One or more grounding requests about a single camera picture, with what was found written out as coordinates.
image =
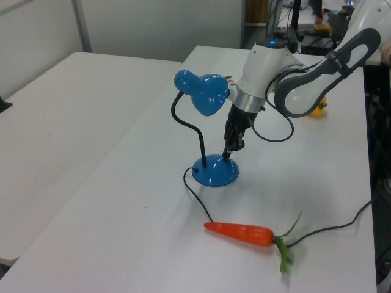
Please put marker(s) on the black equipment box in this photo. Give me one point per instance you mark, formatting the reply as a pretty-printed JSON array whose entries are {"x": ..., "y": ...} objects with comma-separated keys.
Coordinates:
[{"x": 317, "y": 42}]

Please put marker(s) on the blue desk lamp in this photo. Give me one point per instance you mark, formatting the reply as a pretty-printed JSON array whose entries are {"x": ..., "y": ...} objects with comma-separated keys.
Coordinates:
[{"x": 214, "y": 172}]

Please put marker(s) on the orange tangerine cluster with leaves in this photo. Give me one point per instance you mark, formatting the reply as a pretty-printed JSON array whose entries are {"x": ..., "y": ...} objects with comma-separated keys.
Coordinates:
[{"x": 229, "y": 77}]

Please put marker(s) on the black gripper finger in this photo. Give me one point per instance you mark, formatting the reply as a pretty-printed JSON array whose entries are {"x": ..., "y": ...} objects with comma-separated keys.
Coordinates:
[
  {"x": 239, "y": 142},
  {"x": 226, "y": 143}
]

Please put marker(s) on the black bracket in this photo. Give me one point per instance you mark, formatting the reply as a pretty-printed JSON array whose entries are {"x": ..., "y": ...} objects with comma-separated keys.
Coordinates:
[{"x": 4, "y": 105}]

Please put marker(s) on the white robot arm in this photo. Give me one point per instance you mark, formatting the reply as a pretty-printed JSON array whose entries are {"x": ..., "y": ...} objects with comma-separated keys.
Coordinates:
[{"x": 262, "y": 70}]

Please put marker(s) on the black monitor stand pole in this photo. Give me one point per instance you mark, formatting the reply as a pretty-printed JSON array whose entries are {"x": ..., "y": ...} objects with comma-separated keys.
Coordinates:
[{"x": 295, "y": 15}]

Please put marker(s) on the grey metal shelf frame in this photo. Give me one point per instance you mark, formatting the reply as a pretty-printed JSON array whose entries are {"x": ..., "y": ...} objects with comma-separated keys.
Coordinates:
[{"x": 249, "y": 24}]

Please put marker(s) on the orange toy carrot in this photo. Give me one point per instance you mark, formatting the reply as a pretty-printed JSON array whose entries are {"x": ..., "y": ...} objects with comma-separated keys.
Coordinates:
[{"x": 241, "y": 232}]

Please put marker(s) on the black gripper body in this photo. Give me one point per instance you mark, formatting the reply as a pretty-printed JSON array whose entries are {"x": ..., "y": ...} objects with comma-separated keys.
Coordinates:
[{"x": 241, "y": 117}]

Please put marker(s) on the yellow toy bell pepper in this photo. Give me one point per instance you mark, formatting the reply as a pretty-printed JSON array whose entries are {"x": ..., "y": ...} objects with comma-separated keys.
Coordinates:
[{"x": 317, "y": 112}]

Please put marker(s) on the yellow background object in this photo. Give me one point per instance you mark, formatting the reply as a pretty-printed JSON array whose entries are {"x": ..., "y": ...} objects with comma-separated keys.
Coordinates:
[{"x": 323, "y": 27}]

